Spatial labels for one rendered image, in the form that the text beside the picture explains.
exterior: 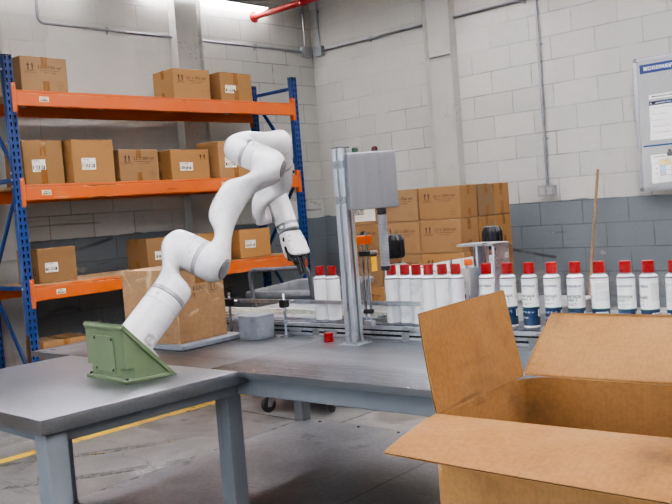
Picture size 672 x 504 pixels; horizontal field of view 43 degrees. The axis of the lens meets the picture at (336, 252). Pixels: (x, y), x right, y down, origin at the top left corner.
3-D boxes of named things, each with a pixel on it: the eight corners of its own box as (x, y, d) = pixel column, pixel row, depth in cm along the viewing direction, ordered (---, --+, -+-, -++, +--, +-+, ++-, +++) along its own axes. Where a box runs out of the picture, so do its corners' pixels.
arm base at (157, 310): (168, 369, 261) (201, 321, 269) (131, 332, 249) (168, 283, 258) (130, 358, 273) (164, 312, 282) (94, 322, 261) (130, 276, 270)
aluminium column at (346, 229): (364, 342, 292) (349, 146, 289) (356, 344, 289) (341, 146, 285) (354, 342, 295) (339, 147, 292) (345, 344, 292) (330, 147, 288)
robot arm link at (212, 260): (181, 271, 283) (222, 291, 279) (169, 259, 272) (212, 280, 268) (254, 147, 295) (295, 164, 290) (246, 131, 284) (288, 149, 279)
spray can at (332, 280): (345, 319, 317) (341, 264, 316) (336, 322, 313) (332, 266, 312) (334, 319, 320) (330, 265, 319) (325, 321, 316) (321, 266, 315)
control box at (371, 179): (399, 206, 287) (395, 150, 286) (351, 210, 283) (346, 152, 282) (389, 207, 297) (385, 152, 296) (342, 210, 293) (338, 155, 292)
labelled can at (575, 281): (590, 328, 255) (586, 260, 254) (582, 331, 251) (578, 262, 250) (573, 328, 258) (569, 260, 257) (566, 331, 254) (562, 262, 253)
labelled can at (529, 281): (544, 327, 265) (539, 261, 263) (536, 329, 261) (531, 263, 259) (528, 326, 268) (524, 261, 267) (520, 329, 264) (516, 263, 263)
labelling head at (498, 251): (514, 318, 286) (509, 241, 284) (495, 324, 276) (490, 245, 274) (478, 317, 295) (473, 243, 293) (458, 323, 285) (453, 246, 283)
